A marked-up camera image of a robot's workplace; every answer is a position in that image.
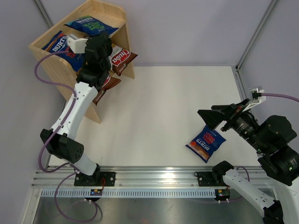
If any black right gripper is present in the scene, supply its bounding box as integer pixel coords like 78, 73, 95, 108
198, 98, 269, 152

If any blue Burts sea salt bag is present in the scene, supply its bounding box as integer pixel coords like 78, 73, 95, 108
65, 15, 118, 36

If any brown Chuba cassava chips bag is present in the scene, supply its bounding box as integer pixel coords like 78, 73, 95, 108
76, 70, 121, 106

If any blue Burts spicy chilli bag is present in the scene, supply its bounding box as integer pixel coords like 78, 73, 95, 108
42, 31, 84, 72

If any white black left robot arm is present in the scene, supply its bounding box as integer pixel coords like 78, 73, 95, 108
40, 31, 113, 186

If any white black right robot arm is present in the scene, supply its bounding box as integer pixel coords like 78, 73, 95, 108
198, 97, 299, 224

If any light wooden shelf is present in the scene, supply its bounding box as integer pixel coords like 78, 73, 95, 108
28, 0, 135, 124

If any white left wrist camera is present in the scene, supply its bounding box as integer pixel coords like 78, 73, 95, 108
67, 34, 88, 54

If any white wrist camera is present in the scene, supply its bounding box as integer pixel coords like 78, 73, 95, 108
244, 86, 266, 111
67, 34, 88, 54

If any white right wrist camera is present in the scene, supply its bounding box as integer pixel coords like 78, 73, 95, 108
244, 86, 266, 111

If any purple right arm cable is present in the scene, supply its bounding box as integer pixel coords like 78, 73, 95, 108
188, 92, 299, 204

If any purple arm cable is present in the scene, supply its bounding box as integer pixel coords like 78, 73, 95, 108
188, 92, 299, 204
34, 51, 103, 222

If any aluminium frame post right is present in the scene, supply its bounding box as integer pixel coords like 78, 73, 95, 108
235, 0, 279, 72

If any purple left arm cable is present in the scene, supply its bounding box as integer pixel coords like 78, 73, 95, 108
34, 51, 103, 222

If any aluminium mounting rail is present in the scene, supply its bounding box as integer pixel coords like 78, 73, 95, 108
30, 166, 285, 187

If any white slotted cable duct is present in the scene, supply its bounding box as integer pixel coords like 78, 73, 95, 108
41, 189, 229, 198

